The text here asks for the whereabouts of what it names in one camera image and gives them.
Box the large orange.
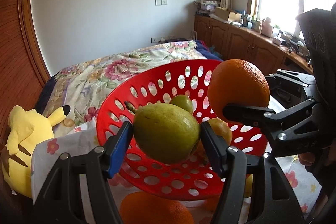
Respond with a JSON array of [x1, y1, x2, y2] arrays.
[[207, 59, 270, 122], [120, 192, 194, 224]]

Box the yellow pear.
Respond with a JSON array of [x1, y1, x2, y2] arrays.
[[207, 118, 232, 145]]

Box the yellow-green small fruit back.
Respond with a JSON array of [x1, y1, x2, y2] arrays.
[[169, 95, 194, 114]]

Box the green pear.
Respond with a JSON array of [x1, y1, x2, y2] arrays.
[[125, 101, 200, 164]]

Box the person's right hand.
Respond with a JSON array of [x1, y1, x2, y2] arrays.
[[298, 143, 335, 166]]

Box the white pink bottle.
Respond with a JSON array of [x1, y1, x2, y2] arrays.
[[261, 17, 273, 38]]

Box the yellow Pikachu plush toy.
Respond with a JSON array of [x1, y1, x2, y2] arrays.
[[1, 105, 71, 198]]

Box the red perforated plastic basket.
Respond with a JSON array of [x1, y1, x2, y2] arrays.
[[97, 59, 270, 201]]

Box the wooden cabinet sideboard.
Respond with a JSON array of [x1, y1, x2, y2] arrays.
[[194, 14, 313, 75]]

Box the cardboard box on cabinet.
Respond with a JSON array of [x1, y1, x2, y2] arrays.
[[215, 6, 242, 22]]

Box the floral bed quilt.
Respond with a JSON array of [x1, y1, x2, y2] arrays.
[[35, 40, 215, 136]]

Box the wooden headboard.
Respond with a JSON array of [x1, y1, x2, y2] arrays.
[[1, 0, 50, 143]]

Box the white wall power strip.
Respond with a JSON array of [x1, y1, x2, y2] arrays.
[[150, 36, 177, 44]]

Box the white wall switch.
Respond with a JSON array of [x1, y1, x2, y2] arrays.
[[155, 0, 167, 6]]

